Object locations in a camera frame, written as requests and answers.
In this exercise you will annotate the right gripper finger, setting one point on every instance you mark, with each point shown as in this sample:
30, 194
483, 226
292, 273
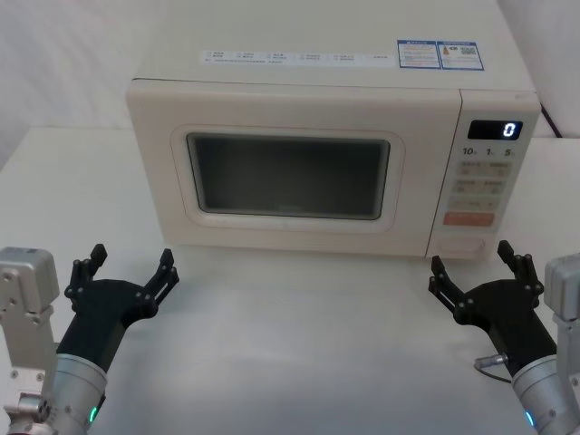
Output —
521, 267
448, 285

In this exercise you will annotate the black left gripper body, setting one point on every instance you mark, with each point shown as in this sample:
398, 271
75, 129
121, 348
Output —
102, 312

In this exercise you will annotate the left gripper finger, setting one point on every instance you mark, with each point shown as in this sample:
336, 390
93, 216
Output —
84, 272
161, 283

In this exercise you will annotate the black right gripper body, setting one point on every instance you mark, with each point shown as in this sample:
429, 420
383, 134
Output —
507, 317

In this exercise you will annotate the white table cloth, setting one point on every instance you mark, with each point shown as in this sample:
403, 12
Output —
290, 344

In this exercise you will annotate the white curtain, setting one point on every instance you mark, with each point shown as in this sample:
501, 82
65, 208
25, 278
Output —
68, 59

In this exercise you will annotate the cream microwave oven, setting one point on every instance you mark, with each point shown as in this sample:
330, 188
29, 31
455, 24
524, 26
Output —
290, 104

